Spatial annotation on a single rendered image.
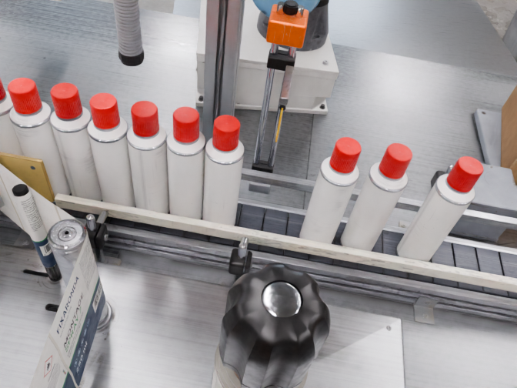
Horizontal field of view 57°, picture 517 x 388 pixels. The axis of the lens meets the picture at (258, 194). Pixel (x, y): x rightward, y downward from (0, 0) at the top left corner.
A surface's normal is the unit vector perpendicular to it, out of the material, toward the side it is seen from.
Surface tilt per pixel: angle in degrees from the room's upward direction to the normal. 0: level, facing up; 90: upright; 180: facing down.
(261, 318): 12
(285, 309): 1
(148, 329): 0
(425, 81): 0
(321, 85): 90
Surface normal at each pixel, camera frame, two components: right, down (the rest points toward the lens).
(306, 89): 0.04, 0.77
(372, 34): 0.11, -0.64
